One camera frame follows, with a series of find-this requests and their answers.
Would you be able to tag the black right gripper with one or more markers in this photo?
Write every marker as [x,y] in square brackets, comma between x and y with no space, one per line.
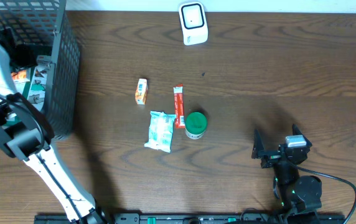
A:
[272,156]

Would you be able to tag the green 3M package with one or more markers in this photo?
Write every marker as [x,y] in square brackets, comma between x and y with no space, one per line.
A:
[32,81]

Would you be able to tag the green lid white jar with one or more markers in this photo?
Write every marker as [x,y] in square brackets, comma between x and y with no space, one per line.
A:
[195,125]

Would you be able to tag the red stick packet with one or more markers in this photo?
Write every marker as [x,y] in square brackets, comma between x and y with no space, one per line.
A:
[179,106]

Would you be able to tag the mint green wipes packet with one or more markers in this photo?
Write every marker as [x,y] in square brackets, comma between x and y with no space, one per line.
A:
[161,130]

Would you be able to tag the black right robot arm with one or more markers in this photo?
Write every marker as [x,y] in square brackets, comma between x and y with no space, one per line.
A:
[298,194]

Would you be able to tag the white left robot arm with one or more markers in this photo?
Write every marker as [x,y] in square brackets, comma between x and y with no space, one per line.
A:
[25,134]

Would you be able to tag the white barcode scanner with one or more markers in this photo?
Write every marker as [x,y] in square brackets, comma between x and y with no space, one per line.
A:
[193,23]

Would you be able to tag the grey plastic mesh basket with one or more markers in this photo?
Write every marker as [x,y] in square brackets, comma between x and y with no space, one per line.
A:
[43,26]

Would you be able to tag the small orange carton box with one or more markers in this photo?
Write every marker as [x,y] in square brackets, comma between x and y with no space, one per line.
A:
[141,91]

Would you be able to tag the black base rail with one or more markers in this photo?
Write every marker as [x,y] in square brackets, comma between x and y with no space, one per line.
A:
[251,217]

